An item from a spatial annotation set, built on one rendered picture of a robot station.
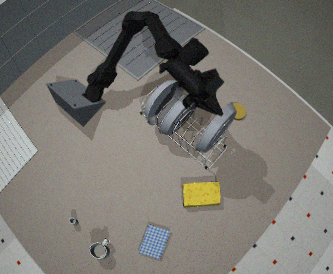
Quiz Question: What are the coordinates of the yellow sponge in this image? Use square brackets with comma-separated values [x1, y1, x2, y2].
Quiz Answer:
[183, 182, 221, 208]

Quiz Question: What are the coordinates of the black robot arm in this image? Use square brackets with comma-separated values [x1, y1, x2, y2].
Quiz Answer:
[82, 11, 209, 103]

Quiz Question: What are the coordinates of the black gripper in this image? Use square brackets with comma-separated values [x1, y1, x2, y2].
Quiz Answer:
[177, 69, 224, 116]

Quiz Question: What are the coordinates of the grey tiled backsplash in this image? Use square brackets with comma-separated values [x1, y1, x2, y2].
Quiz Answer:
[0, 0, 119, 95]

